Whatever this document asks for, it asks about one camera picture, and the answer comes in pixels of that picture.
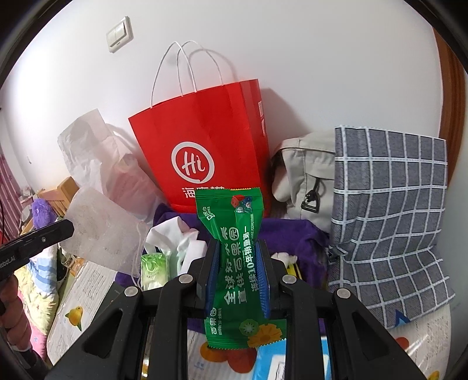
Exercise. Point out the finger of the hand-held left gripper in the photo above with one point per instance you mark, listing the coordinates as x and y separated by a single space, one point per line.
47 235

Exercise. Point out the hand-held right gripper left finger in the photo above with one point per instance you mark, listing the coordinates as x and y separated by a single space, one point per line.
214 266

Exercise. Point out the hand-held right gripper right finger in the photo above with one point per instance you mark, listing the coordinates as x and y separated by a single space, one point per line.
262 270

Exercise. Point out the green wet wipe packet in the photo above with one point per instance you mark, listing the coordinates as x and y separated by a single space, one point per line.
236 263

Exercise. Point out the translucent white plastic bag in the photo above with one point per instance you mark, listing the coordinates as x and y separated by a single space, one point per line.
98 230

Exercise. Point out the person's left hand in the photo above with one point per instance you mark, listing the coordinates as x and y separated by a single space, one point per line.
14 314

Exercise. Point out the purple plush toy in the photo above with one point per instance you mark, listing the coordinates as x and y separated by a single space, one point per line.
42 213

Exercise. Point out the purple towel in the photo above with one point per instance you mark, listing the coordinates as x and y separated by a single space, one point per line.
289 237

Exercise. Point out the wooden headboard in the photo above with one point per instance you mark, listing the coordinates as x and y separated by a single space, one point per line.
60 193

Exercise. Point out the white sock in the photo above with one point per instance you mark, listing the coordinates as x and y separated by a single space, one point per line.
172 234

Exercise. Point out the light green tissue pack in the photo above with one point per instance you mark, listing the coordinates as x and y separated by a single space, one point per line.
153 270

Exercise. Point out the fruit print tablecloth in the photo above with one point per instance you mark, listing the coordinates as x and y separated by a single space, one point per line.
84 303

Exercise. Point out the blue tissue pack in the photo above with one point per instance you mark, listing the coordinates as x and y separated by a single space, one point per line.
278 360

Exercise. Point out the grey backpack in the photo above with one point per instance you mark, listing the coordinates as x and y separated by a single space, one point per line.
303 175

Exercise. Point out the red paper bag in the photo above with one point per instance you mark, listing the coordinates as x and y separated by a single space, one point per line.
204 146

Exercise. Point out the grey checked fabric bag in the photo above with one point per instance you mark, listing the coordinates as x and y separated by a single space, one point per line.
387 219

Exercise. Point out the white wall light switch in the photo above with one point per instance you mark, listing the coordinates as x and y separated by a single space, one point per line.
119 34

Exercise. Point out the wooden door frame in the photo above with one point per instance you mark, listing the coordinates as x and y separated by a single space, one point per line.
451 95

